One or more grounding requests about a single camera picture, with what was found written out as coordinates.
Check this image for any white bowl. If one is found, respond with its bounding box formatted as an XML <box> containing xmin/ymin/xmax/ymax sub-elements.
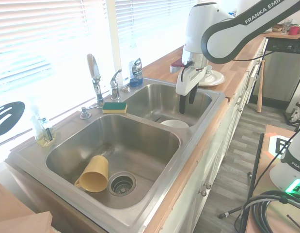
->
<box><xmin>160</xmin><ymin>119</ymin><xmax>190</xmax><ymax>130</ymax></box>

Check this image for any grey black cable bundle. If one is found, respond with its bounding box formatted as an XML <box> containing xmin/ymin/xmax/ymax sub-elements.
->
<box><xmin>234</xmin><ymin>190</ymin><xmax>300</xmax><ymax>233</ymax></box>

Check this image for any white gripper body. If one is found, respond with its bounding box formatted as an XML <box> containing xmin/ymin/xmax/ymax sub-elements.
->
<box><xmin>175</xmin><ymin>66</ymin><xmax>209</xmax><ymax>97</ymax></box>

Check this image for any red grey wrist camera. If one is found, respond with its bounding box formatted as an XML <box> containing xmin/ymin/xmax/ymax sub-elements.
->
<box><xmin>170</xmin><ymin>60</ymin><xmax>185</xmax><ymax>74</ymax></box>

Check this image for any metal sink drain strainer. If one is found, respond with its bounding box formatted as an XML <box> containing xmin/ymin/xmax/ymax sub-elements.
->
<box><xmin>108</xmin><ymin>171</ymin><xmax>137</xmax><ymax>197</ymax></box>

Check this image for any white window blind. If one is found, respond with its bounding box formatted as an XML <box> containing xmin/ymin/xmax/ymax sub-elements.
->
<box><xmin>0</xmin><ymin>0</ymin><xmax>110</xmax><ymax>149</ymax></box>
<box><xmin>114</xmin><ymin>0</ymin><xmax>199</xmax><ymax>70</ymax></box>

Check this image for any tripod leg with rubber foot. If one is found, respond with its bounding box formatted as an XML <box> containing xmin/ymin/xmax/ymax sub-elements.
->
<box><xmin>219</xmin><ymin>208</ymin><xmax>244</xmax><ymax>219</ymax></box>

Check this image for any chrome faucet lever handle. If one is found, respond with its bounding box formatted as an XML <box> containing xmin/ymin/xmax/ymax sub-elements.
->
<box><xmin>109</xmin><ymin>68</ymin><xmax>123</xmax><ymax>100</ymax></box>

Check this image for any stainless dishwasher black panel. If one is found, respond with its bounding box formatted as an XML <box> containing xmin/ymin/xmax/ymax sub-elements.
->
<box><xmin>252</xmin><ymin>37</ymin><xmax>300</xmax><ymax>103</ymax></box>

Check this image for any black metal stand bar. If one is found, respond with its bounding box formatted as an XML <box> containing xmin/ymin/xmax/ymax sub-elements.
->
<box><xmin>242</xmin><ymin>133</ymin><xmax>265</xmax><ymax>233</ymax></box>

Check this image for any green yellow sponge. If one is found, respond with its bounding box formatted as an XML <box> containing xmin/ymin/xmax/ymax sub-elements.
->
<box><xmin>102</xmin><ymin>101</ymin><xmax>128</xmax><ymax>115</ymax></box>

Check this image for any black white fiducial marker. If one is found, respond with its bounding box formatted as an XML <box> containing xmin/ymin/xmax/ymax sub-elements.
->
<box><xmin>268</xmin><ymin>135</ymin><xmax>295</xmax><ymax>156</ymax></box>

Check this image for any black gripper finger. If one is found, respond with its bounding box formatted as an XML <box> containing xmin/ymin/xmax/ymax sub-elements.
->
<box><xmin>188</xmin><ymin>85</ymin><xmax>199</xmax><ymax>105</ymax></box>
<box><xmin>179</xmin><ymin>94</ymin><xmax>187</xmax><ymax>115</ymax></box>

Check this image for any clear drinking glass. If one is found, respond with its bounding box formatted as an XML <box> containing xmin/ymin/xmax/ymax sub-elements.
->
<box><xmin>282</xmin><ymin>18</ymin><xmax>293</xmax><ymax>35</ymax></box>

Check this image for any blue dish soap bottle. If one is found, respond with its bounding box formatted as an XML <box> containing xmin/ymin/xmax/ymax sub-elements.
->
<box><xmin>128</xmin><ymin>57</ymin><xmax>144</xmax><ymax>88</ymax></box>

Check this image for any yellow plastic cup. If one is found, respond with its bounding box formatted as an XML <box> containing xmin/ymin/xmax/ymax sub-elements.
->
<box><xmin>74</xmin><ymin>155</ymin><xmax>110</xmax><ymax>193</ymax></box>

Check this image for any stainless steel double sink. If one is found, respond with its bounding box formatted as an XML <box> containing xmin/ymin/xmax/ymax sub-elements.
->
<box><xmin>6</xmin><ymin>77</ymin><xmax>227</xmax><ymax>233</ymax></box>

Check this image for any chrome sink faucet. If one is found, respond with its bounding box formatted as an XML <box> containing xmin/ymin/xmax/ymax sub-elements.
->
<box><xmin>86</xmin><ymin>53</ymin><xmax>105</xmax><ymax>109</ymax></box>

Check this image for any brown cardboard box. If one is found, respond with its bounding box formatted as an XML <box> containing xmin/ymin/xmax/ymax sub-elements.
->
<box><xmin>0</xmin><ymin>178</ymin><xmax>54</xmax><ymax>233</ymax></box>

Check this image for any white dinner plate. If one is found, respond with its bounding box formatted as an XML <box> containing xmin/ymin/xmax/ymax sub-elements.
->
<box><xmin>197</xmin><ymin>70</ymin><xmax>225</xmax><ymax>87</ymax></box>

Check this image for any clear yellow liquid soap bottle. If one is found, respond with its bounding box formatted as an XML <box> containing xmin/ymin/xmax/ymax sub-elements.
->
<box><xmin>28</xmin><ymin>97</ymin><xmax>56</xmax><ymax>148</ymax></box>

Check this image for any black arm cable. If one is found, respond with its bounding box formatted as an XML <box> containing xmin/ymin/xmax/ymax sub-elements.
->
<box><xmin>231</xmin><ymin>47</ymin><xmax>273</xmax><ymax>62</ymax></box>

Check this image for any white kitchen cabinet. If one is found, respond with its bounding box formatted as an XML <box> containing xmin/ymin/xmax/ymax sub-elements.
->
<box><xmin>161</xmin><ymin>38</ymin><xmax>268</xmax><ymax>233</ymax></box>

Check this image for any black slotted spatula head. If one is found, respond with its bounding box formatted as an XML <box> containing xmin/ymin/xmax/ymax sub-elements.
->
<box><xmin>0</xmin><ymin>101</ymin><xmax>26</xmax><ymax>138</ymax></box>

